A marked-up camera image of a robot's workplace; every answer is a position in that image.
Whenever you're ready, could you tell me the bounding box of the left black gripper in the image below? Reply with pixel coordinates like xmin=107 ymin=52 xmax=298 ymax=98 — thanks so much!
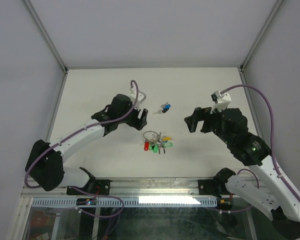
xmin=118 ymin=101 xmax=148 ymax=130

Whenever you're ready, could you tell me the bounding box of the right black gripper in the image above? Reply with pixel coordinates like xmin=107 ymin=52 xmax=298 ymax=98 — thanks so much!
xmin=184 ymin=103 xmax=234 ymax=147

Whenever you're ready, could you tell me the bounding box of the keyring with tagged keys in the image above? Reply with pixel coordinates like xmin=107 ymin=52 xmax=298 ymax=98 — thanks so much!
xmin=142 ymin=130 xmax=173 ymax=155

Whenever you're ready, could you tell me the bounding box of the yellow tagged key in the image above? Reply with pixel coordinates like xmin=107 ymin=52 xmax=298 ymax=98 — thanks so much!
xmin=162 ymin=136 xmax=173 ymax=141

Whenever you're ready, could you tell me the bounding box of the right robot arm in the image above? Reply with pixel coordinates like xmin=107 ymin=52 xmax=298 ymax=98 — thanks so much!
xmin=184 ymin=107 xmax=300 ymax=240

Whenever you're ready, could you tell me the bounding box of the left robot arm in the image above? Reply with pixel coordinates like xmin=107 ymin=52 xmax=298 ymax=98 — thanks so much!
xmin=24 ymin=92 xmax=148 ymax=195

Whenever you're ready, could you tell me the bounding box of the black tagged key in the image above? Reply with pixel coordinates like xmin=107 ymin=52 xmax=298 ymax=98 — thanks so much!
xmin=153 ymin=109 xmax=167 ymax=114

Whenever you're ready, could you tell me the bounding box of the blue tagged key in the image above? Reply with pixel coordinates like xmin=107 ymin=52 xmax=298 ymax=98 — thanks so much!
xmin=160 ymin=102 xmax=171 ymax=113

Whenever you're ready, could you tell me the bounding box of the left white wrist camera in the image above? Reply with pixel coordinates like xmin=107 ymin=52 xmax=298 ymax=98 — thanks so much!
xmin=129 ymin=87 xmax=147 ymax=110

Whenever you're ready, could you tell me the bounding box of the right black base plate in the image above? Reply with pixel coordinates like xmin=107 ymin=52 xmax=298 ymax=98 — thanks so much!
xmin=197 ymin=178 xmax=231 ymax=198

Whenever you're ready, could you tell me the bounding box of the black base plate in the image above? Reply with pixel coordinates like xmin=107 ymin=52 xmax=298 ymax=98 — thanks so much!
xmin=197 ymin=178 xmax=231 ymax=198
xmin=66 ymin=178 xmax=112 ymax=196

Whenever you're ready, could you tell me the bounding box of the aluminium mounting rail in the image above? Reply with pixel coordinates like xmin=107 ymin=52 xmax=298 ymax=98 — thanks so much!
xmin=22 ymin=177 xmax=266 ymax=201

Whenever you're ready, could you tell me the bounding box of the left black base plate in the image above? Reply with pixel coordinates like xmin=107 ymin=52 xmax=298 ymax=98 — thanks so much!
xmin=66 ymin=178 xmax=112 ymax=196

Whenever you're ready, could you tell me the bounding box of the white slotted cable duct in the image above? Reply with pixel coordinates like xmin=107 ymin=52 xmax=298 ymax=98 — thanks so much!
xmin=32 ymin=196 xmax=217 ymax=208

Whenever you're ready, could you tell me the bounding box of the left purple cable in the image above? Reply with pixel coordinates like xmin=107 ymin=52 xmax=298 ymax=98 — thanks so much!
xmin=24 ymin=79 xmax=140 ymax=220

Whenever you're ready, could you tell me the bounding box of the right aluminium frame post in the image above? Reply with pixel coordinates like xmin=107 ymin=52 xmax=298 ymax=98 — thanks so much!
xmin=239 ymin=0 xmax=286 ymax=72

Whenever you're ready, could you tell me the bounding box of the aluminium frame post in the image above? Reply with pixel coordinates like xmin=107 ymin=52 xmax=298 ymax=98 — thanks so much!
xmin=239 ymin=0 xmax=286 ymax=72
xmin=21 ymin=0 xmax=68 ymax=74

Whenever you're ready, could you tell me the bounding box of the left aluminium frame post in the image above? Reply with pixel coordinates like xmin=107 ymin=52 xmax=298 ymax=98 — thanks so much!
xmin=21 ymin=0 xmax=68 ymax=74

